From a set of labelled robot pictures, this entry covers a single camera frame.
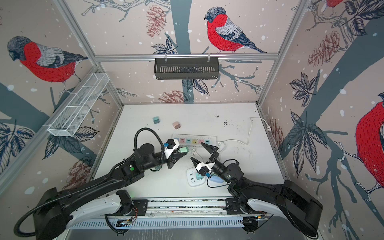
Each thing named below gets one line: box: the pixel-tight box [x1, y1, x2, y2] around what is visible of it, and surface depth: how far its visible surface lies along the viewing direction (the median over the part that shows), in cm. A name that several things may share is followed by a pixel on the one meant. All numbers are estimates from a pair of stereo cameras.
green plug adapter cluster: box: [179, 146, 190, 154], surface depth 71 cm
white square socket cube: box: [186, 167, 206, 187], surface depth 81 cm
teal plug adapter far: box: [152, 116, 160, 124], surface depth 112 cm
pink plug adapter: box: [172, 121, 181, 130], surface depth 108 cm
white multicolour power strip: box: [172, 134, 217, 148], surface depth 100 cm
